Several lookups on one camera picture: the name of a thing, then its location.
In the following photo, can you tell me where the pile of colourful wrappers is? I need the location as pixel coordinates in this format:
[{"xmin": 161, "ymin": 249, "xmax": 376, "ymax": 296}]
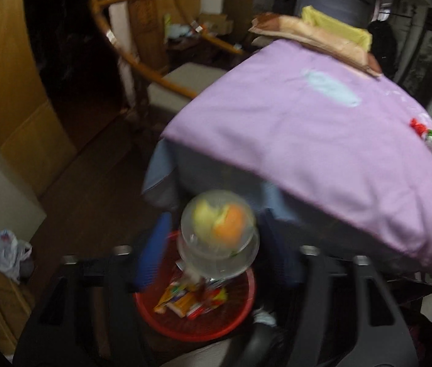
[{"xmin": 154, "ymin": 275, "xmax": 228, "ymax": 319}]

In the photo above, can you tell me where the floral white red curtain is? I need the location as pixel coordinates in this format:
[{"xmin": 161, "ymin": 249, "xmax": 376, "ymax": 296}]
[{"xmin": 107, "ymin": 0, "xmax": 148, "ymax": 104}]

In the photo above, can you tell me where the brown beige pillow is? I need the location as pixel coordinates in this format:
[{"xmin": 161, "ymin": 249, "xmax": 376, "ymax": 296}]
[{"xmin": 248, "ymin": 13, "xmax": 382, "ymax": 79}]

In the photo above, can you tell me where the dark framed wall picture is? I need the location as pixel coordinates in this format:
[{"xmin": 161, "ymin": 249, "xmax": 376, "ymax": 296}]
[{"xmin": 397, "ymin": 8, "xmax": 432, "ymax": 106}]

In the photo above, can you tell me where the yellow chair cover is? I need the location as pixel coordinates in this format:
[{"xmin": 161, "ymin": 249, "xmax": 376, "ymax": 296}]
[{"xmin": 301, "ymin": 6, "xmax": 373, "ymax": 51}]

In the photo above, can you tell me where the purple blanket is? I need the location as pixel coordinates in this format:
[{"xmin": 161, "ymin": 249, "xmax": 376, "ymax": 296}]
[{"xmin": 162, "ymin": 40, "xmax": 432, "ymax": 287}]

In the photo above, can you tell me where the red plastic basket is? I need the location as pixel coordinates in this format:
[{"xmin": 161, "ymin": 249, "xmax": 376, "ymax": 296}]
[{"xmin": 134, "ymin": 229, "xmax": 257, "ymax": 343}]

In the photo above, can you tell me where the black hanging jacket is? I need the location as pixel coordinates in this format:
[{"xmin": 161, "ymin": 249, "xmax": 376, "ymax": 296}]
[{"xmin": 367, "ymin": 20, "xmax": 398, "ymax": 77}]

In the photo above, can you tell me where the curved wooden armchair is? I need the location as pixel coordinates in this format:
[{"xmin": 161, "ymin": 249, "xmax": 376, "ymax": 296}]
[{"xmin": 89, "ymin": 0, "xmax": 247, "ymax": 123}]

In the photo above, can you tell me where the dark cluttered side table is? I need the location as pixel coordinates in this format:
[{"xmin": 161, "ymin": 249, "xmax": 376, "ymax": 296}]
[{"xmin": 164, "ymin": 11, "xmax": 239, "ymax": 69}]

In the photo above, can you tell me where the clear fruit jelly cup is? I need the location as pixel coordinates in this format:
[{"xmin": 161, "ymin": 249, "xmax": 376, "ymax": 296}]
[{"xmin": 177, "ymin": 190, "xmax": 260, "ymax": 279}]

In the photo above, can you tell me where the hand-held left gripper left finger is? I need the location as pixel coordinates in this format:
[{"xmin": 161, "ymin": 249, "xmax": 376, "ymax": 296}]
[{"xmin": 17, "ymin": 212, "xmax": 173, "ymax": 367}]

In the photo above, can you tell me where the brown wooden door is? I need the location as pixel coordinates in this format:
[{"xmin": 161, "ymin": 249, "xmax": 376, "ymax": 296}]
[{"xmin": 0, "ymin": 0, "xmax": 77, "ymax": 199}]

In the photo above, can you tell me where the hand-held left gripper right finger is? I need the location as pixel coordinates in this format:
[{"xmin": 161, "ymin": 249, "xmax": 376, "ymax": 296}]
[{"xmin": 273, "ymin": 214, "xmax": 419, "ymax": 367}]

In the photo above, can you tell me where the white plastic bag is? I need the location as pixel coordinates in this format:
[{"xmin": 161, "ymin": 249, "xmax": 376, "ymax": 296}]
[{"xmin": 0, "ymin": 229, "xmax": 33, "ymax": 284}]

